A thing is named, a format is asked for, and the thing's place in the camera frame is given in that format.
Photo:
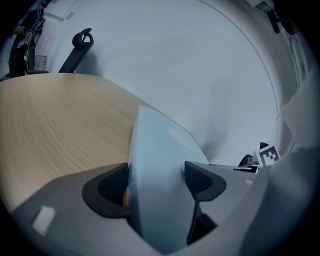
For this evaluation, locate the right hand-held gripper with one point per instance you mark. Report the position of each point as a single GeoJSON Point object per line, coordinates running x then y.
{"type": "Point", "coordinates": [268, 155]}

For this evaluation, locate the black head-worn camera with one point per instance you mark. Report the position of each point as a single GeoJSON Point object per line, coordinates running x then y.
{"type": "Point", "coordinates": [273, 21]}

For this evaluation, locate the black office chair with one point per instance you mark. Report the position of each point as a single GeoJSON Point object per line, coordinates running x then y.
{"type": "Point", "coordinates": [77, 50]}

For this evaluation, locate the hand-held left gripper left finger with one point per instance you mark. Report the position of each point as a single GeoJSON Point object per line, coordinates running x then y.
{"type": "Point", "coordinates": [107, 192]}

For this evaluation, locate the person's left forearm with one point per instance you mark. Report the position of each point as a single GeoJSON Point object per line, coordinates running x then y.
{"type": "Point", "coordinates": [280, 200]}

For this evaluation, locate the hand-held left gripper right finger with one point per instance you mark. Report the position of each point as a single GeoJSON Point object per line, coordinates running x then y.
{"type": "Point", "coordinates": [202, 182]}

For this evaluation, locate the person's white shirt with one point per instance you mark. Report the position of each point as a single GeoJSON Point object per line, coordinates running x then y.
{"type": "Point", "coordinates": [301, 112]}

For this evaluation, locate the wooden table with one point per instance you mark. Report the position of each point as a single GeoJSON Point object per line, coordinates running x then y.
{"type": "Point", "coordinates": [62, 120]}

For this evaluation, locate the person's head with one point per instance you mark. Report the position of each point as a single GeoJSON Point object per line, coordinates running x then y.
{"type": "Point", "coordinates": [290, 17]}

